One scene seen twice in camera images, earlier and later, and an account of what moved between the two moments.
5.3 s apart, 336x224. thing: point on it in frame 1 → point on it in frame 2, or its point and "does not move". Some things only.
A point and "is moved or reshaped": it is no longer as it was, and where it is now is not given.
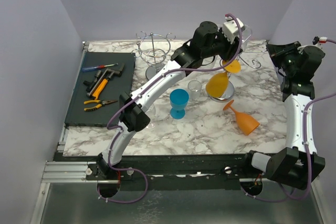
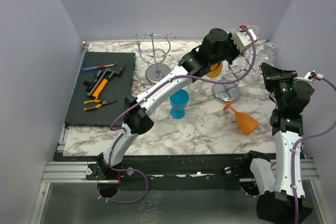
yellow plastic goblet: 217,84 is moved or reshaped
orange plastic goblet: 245,123 does not move
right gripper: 276,51 → 271,75
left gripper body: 222,46 does not move
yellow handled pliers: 101,103 does not move
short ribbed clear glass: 194,87 does not move
